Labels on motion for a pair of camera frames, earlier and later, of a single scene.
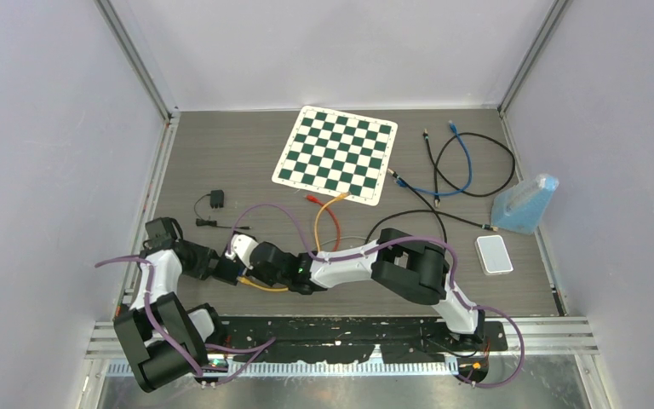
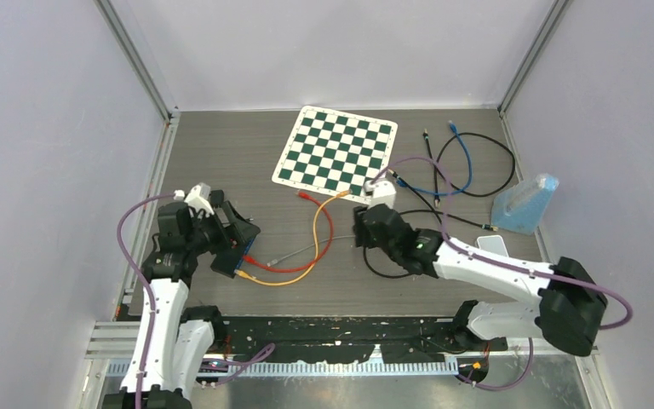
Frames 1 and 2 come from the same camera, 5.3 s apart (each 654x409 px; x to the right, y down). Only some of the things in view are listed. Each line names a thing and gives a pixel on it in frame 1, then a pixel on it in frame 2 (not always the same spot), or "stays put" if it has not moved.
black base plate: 365,339 stays put
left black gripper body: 198,260 to 212,236
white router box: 493,255 stays put
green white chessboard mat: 335,152 stays put
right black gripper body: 252,273 to 364,237
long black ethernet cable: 435,210 stays put
